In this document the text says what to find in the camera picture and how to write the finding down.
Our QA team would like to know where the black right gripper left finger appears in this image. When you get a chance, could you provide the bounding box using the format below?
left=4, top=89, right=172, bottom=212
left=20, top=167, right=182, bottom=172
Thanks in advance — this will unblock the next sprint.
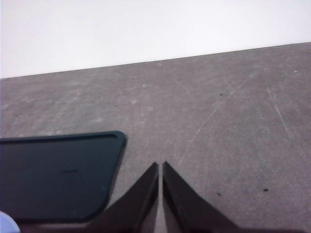
left=85, top=162, right=159, bottom=233

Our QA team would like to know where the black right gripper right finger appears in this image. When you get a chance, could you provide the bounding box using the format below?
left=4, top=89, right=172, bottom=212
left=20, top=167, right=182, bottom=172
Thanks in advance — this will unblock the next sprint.
left=162, top=161, right=242, bottom=233

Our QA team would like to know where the blue round plate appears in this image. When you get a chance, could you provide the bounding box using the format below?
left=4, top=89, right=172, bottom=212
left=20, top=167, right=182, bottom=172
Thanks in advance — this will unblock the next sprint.
left=0, top=211, right=21, bottom=233

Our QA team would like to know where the black rectangular tray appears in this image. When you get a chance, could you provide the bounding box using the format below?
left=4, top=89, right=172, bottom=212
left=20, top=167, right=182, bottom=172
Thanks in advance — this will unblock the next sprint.
left=0, top=131, right=126, bottom=222

